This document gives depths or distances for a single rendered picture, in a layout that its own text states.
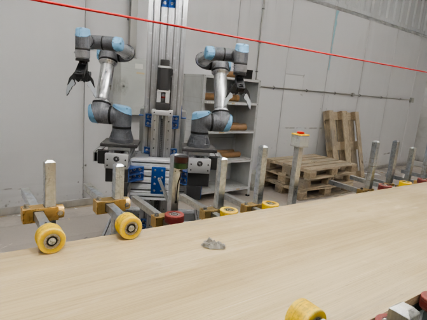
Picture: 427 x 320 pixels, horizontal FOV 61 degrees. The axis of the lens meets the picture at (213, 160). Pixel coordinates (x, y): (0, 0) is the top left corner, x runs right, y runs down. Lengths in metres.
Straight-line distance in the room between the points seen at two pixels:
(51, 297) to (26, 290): 0.07
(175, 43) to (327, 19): 4.31
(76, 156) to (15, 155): 0.59
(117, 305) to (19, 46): 3.31
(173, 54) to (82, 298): 1.81
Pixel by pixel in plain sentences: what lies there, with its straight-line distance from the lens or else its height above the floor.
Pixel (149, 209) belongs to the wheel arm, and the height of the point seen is 0.86.
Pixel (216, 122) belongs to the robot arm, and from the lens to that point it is 2.34.
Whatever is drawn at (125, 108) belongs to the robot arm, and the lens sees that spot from 2.33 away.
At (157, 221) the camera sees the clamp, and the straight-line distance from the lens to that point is 1.58.
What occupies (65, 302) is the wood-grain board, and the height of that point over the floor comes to 0.90.
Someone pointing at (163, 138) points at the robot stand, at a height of 1.07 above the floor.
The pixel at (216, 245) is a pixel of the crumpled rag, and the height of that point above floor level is 0.91.
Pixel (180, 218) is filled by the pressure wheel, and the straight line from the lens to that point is 1.50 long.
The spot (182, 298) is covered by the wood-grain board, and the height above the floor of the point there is 0.90.
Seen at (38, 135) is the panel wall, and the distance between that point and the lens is 4.08.
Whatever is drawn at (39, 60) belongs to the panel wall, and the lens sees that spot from 4.04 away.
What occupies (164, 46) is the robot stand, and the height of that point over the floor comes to 1.66.
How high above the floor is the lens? 1.44
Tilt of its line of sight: 11 degrees down
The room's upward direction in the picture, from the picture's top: 5 degrees clockwise
